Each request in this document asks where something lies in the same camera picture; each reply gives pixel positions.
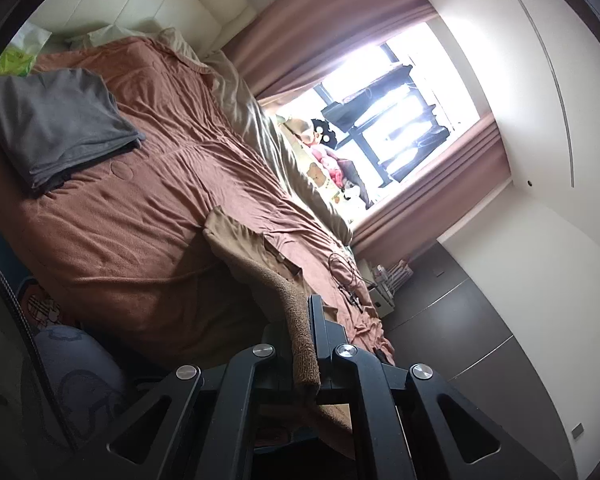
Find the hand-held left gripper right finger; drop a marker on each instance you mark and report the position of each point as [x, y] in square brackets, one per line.
[320, 330]

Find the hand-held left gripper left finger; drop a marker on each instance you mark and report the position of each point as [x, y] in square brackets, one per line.
[277, 360]

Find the brown printed t-shirt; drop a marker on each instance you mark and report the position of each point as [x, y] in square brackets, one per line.
[245, 245]

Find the white box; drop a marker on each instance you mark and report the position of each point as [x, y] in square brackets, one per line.
[380, 302]

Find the pink plush toy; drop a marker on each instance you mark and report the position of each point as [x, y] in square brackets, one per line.
[330, 165]

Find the grey cartoon print cushion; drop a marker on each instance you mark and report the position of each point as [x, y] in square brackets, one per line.
[80, 380]

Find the black-eared plush toy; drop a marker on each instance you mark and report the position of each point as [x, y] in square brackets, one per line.
[322, 130]

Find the beige duvet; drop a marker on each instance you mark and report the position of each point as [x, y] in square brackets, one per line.
[260, 135]

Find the bed with brown sheet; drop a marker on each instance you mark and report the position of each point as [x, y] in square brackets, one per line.
[155, 185]

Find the black window rack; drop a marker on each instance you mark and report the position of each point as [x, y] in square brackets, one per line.
[340, 115]

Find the grey folded garment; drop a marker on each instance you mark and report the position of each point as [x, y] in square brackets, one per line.
[55, 120]

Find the cream padded headboard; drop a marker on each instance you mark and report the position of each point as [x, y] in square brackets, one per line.
[130, 0]

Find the green plastic bag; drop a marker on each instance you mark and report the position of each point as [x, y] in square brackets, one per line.
[15, 57]

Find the wall socket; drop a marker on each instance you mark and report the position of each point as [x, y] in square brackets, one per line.
[577, 429]

